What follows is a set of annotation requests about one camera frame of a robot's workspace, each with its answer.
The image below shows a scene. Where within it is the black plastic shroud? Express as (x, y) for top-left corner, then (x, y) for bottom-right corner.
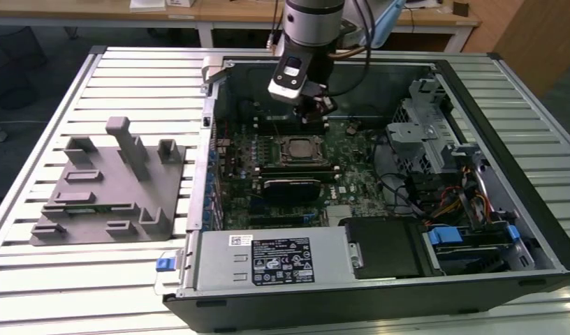
(338, 216), (442, 280)

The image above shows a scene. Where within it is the black PC case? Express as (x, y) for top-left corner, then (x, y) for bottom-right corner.
(162, 52), (570, 334)

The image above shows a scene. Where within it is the metal socket cover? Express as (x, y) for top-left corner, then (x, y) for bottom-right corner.
(279, 136), (322, 163)

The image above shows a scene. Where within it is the green RAM stick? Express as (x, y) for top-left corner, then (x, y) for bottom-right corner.
(60, 204), (116, 213)

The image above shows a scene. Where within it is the wooden cabinet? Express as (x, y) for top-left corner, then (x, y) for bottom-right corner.
(464, 0), (570, 98)

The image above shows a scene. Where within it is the hard disk in blue carrier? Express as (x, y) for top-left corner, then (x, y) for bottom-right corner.
(424, 225), (524, 276)

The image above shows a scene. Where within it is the CPU socket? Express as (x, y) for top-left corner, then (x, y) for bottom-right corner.
(277, 135), (323, 165)

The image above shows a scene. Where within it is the silver power supply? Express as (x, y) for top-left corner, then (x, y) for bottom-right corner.
(191, 228), (363, 292)

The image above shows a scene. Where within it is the green motherboard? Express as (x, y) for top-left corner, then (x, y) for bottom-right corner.
(212, 117), (393, 231)

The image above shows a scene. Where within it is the wooden desk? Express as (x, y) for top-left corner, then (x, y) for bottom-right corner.
(0, 0), (482, 53)

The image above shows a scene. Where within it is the black graphics card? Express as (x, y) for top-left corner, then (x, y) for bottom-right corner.
(261, 178), (322, 207)

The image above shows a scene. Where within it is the grey disk bay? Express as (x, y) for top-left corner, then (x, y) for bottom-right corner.
(441, 142), (524, 233)

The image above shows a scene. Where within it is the silver drive cage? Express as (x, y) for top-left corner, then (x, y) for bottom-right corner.
(386, 78), (461, 177)

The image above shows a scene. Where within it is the coloured power wire bundle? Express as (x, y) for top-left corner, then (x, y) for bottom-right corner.
(422, 165), (496, 224)

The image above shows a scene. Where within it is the grey parts rack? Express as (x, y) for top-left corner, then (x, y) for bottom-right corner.
(28, 116), (190, 247)

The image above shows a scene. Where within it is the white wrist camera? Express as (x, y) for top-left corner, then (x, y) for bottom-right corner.
(267, 55), (315, 105)

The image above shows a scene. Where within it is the black expansion slot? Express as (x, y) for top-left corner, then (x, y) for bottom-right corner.
(250, 215), (314, 227)

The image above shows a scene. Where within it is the dark office chair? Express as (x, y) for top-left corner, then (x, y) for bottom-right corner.
(0, 26), (48, 111)

